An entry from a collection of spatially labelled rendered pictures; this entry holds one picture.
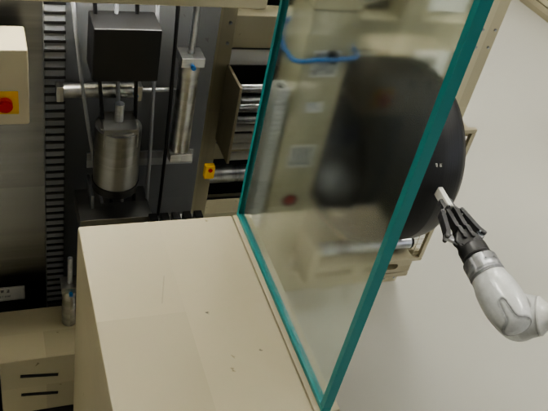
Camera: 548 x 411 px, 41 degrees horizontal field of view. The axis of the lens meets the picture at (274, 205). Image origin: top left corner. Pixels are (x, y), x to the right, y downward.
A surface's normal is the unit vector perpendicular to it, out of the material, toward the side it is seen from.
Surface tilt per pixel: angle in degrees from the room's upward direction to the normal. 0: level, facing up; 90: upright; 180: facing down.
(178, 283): 0
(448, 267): 0
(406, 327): 0
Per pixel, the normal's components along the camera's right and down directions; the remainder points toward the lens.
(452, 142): 0.36, 0.00
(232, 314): 0.18, -0.77
